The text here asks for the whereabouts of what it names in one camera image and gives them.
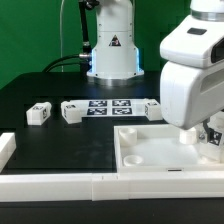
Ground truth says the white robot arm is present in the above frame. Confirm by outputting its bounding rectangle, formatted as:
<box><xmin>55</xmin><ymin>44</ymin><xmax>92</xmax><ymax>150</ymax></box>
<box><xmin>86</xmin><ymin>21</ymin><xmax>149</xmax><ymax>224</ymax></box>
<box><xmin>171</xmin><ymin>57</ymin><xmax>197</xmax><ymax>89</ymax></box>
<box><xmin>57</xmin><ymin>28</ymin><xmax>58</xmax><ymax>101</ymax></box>
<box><xmin>78</xmin><ymin>0</ymin><xmax>224</xmax><ymax>142</ymax></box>

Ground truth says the black cable bundle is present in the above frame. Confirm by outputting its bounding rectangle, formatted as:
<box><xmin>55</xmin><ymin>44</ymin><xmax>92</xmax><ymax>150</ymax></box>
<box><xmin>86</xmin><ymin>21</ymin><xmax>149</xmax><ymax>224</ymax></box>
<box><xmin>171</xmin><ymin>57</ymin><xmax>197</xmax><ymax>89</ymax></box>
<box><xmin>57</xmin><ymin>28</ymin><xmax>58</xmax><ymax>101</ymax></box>
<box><xmin>41</xmin><ymin>53</ymin><xmax>93</xmax><ymax>73</ymax></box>

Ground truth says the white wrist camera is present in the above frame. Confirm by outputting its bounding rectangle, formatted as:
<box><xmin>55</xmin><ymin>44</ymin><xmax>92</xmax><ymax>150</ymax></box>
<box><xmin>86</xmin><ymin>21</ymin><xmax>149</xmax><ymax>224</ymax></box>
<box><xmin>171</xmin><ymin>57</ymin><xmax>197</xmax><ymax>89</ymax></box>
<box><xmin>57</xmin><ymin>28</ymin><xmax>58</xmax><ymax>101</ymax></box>
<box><xmin>160</xmin><ymin>15</ymin><xmax>224</xmax><ymax>68</ymax></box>

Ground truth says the white square table top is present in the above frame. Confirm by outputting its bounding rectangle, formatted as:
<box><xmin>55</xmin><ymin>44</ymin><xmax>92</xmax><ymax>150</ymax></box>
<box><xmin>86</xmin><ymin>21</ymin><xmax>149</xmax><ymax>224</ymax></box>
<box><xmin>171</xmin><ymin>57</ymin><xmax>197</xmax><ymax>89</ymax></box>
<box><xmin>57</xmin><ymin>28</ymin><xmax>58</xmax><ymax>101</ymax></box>
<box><xmin>114</xmin><ymin>124</ymin><xmax>224</xmax><ymax>173</ymax></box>

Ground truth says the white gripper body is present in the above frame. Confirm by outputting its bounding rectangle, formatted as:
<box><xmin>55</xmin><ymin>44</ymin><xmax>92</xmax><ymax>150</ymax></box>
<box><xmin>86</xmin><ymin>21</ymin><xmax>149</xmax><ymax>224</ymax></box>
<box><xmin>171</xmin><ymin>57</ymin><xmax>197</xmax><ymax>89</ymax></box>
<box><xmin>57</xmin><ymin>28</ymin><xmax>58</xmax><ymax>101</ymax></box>
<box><xmin>160</xmin><ymin>62</ymin><xmax>224</xmax><ymax>130</ymax></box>

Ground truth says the white U-shaped obstacle fence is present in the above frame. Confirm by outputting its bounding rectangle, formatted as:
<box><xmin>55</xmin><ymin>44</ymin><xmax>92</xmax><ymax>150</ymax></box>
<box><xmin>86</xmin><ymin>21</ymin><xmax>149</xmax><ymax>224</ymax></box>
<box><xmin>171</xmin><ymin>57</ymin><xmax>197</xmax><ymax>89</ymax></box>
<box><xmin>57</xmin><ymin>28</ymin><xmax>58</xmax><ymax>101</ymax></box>
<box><xmin>0</xmin><ymin>133</ymin><xmax>224</xmax><ymax>202</ymax></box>

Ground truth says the white thin cable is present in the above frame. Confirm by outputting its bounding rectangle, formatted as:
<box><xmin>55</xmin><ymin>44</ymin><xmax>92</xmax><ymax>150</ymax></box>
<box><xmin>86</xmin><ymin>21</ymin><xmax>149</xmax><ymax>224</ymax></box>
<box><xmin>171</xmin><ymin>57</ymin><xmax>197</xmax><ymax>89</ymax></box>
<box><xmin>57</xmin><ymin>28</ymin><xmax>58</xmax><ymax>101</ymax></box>
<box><xmin>59</xmin><ymin>0</ymin><xmax>66</xmax><ymax>73</ymax></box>

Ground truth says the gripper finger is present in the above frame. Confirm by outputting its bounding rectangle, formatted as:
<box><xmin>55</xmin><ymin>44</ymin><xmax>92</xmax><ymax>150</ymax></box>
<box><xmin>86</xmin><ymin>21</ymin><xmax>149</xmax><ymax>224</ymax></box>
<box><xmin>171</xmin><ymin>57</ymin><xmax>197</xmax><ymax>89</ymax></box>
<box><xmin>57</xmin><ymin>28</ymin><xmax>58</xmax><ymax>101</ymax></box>
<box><xmin>202</xmin><ymin>120</ymin><xmax>210</xmax><ymax>140</ymax></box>

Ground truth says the white sheet with fiducial markers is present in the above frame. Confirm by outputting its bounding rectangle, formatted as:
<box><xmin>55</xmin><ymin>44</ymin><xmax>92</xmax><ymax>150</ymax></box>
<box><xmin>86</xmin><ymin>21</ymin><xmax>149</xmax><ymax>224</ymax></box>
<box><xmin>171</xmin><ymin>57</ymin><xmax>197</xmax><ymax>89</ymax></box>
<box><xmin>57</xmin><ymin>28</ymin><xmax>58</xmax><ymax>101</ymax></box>
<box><xmin>71</xmin><ymin>99</ymin><xmax>146</xmax><ymax>117</ymax></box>

